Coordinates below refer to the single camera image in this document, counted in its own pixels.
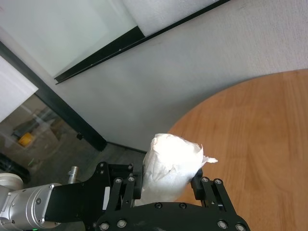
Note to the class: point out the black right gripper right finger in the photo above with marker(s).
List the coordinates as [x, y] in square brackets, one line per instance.
[211, 192]

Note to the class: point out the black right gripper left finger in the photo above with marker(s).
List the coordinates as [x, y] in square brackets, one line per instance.
[125, 192]

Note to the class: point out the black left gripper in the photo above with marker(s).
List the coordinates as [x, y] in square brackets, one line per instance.
[77, 202]

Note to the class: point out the white sandbag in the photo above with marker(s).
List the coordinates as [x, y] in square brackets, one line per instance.
[173, 163]

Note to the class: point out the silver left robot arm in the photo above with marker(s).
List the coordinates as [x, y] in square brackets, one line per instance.
[24, 203]

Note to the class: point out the black baseboard strip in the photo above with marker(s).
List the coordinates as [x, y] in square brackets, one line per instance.
[125, 147]

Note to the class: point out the small black door stopper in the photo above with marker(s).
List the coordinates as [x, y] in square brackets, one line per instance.
[79, 136]

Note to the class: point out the brown cardboard box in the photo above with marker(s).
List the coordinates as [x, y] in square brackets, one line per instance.
[51, 134]

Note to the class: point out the yellow container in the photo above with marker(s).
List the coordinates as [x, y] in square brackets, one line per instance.
[25, 139]

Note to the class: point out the black partition frame post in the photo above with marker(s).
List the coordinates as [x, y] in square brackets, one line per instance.
[60, 103]

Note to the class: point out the black wall rail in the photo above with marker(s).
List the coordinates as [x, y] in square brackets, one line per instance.
[96, 59]

